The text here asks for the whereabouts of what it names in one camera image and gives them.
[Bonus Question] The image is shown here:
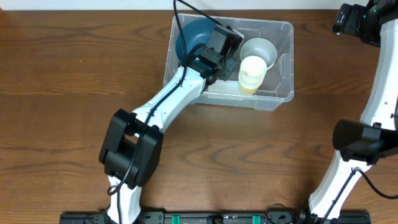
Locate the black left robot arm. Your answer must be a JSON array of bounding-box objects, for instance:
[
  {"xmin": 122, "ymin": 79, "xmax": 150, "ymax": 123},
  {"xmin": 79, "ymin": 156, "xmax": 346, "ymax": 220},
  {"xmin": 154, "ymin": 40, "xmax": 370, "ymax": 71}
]
[{"xmin": 99, "ymin": 44, "xmax": 237, "ymax": 223}]

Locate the pink cup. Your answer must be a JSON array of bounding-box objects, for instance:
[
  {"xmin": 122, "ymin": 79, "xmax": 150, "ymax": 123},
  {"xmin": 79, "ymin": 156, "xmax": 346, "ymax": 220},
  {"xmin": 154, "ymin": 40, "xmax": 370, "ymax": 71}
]
[{"xmin": 239, "ymin": 79, "xmax": 262, "ymax": 88}]

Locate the light blue cup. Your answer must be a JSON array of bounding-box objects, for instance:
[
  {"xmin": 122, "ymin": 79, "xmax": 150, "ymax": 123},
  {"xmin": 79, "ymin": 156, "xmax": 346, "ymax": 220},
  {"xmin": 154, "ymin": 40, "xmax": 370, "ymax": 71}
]
[{"xmin": 239, "ymin": 76, "xmax": 264, "ymax": 86}]

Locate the clear plastic storage container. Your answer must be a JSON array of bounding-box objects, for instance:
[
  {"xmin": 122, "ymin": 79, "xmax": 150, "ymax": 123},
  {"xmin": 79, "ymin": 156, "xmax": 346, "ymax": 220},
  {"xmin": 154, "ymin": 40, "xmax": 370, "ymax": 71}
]
[{"xmin": 163, "ymin": 14, "xmax": 294, "ymax": 111}]

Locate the cream white cup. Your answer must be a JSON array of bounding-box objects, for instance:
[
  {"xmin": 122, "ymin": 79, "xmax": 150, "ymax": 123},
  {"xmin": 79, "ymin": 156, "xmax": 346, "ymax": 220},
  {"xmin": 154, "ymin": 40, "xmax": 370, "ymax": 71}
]
[{"xmin": 240, "ymin": 56, "xmax": 267, "ymax": 78}]

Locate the light grey small bowl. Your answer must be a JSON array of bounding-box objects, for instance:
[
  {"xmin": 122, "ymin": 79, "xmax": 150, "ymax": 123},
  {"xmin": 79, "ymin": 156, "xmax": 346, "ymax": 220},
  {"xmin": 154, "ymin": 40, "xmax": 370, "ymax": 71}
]
[{"xmin": 240, "ymin": 38, "xmax": 277, "ymax": 70}]

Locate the yellow cup front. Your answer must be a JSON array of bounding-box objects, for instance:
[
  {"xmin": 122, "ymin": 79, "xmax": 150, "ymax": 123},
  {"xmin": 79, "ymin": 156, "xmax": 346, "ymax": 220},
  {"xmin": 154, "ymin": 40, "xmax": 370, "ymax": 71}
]
[{"xmin": 239, "ymin": 84, "xmax": 259, "ymax": 95}]

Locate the yellow cup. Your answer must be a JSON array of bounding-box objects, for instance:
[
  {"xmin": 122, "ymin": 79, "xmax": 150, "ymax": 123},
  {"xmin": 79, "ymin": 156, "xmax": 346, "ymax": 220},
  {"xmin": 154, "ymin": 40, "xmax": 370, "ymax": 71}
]
[
  {"xmin": 239, "ymin": 84, "xmax": 259, "ymax": 95},
  {"xmin": 239, "ymin": 73, "xmax": 264, "ymax": 82}
]

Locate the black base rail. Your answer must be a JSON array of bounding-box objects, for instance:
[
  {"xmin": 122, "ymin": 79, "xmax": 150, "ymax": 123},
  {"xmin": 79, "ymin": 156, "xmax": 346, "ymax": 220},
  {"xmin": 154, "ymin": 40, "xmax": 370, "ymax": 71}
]
[{"xmin": 59, "ymin": 208, "xmax": 371, "ymax": 224}]

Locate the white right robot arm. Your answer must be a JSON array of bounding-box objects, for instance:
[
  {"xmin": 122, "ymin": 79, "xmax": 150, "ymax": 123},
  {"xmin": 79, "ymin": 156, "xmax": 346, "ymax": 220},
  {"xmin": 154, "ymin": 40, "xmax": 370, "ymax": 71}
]
[{"xmin": 299, "ymin": 0, "xmax": 397, "ymax": 223}]

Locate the dark blue bowl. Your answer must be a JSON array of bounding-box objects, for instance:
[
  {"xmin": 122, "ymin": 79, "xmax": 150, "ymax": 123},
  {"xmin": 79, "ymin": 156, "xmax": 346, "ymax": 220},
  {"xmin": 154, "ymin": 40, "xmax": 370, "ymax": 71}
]
[{"xmin": 168, "ymin": 16, "xmax": 216, "ymax": 60}]

